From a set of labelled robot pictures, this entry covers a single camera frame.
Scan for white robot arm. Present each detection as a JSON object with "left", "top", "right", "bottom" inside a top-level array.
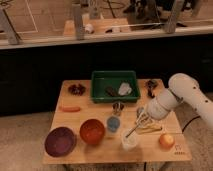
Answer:
[{"left": 136, "top": 73, "right": 213, "bottom": 130}]

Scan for white paper cup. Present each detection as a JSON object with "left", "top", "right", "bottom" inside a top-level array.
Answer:
[{"left": 121, "top": 129, "right": 138, "bottom": 151}]

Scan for blue-filled clear cup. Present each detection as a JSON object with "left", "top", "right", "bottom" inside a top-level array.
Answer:
[{"left": 107, "top": 116, "right": 120, "bottom": 134}]

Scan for orange fruit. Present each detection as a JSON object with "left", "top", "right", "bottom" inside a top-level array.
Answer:
[{"left": 159, "top": 133, "right": 175, "bottom": 149}]

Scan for white crumpled item in tray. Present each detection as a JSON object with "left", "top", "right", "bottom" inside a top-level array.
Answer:
[{"left": 118, "top": 82, "right": 132, "bottom": 96}]

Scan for dark object top right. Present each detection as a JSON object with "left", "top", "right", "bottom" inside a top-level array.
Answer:
[{"left": 146, "top": 79, "right": 158, "bottom": 98}]

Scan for dark object in tray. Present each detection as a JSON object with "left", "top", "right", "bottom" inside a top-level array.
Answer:
[{"left": 105, "top": 87, "right": 118, "bottom": 97}]

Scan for green plastic tray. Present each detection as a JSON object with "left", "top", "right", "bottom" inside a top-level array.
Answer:
[{"left": 90, "top": 71, "right": 141, "bottom": 103}]

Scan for orange bowl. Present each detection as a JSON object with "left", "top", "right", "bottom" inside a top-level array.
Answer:
[{"left": 79, "top": 119, "right": 105, "bottom": 145}]

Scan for dark grape bunch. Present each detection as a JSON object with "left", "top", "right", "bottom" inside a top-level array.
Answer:
[{"left": 68, "top": 84, "right": 86, "bottom": 96}]

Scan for orange carrot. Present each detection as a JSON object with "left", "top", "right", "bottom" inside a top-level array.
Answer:
[{"left": 59, "top": 106, "right": 81, "bottom": 112}]

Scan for purple plate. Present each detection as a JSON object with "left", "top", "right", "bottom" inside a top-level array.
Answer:
[{"left": 44, "top": 127, "right": 77, "bottom": 157}]

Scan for black cable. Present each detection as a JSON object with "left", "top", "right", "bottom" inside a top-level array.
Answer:
[{"left": 181, "top": 115, "right": 202, "bottom": 133}]

